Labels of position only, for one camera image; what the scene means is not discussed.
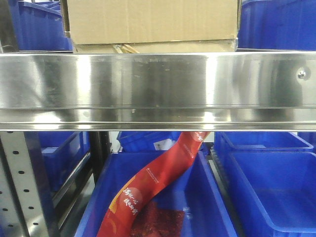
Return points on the brown cardboard box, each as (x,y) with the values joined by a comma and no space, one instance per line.
(149,21)
(224,45)

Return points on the stainless steel shelf beam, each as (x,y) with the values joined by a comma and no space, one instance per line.
(267,90)

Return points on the perforated steel shelf upright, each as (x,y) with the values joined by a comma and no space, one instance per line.
(24,160)

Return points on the blue bin back centre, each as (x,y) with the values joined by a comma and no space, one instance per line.
(136,141)

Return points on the blue bin back right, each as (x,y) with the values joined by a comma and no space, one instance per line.
(241,141)

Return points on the crumpled packing tape strip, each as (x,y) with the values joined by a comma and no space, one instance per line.
(124,48)

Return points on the red snack package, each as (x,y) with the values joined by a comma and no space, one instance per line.
(148,182)

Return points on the blue bin lower left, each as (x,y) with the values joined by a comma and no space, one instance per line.
(62,151)

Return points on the blue plastic bin centre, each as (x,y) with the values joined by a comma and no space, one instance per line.
(195,192)

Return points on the blue plastic bin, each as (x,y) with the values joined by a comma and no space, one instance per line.
(195,192)
(274,193)

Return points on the blue plastic bin right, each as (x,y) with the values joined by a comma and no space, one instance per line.
(274,193)

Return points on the blue bin upper right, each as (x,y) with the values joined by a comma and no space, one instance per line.
(278,24)

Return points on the blue bin upper left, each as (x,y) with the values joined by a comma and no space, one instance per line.
(39,26)

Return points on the black rack post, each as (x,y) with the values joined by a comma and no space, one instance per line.
(100,148)

